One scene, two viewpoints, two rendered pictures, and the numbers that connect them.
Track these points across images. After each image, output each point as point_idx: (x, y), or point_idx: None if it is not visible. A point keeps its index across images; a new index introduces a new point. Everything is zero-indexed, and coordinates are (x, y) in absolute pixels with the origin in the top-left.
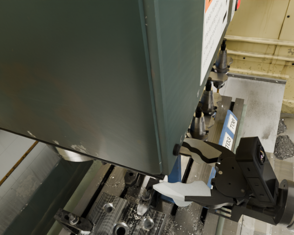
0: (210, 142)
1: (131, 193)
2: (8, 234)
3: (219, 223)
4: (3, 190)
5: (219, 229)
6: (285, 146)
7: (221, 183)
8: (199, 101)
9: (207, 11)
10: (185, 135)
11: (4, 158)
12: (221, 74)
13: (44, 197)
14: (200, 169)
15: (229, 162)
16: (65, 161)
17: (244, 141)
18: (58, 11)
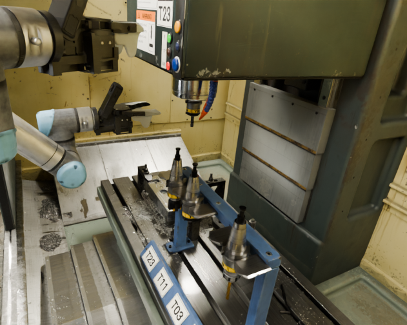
0: (140, 111)
1: (211, 229)
2: (246, 189)
3: (133, 260)
4: (260, 166)
5: (130, 256)
6: None
7: (123, 104)
8: (202, 197)
9: (137, 20)
10: (232, 301)
11: (271, 154)
12: (222, 239)
13: (266, 215)
14: (182, 278)
15: (125, 108)
16: (290, 231)
17: (119, 84)
18: None
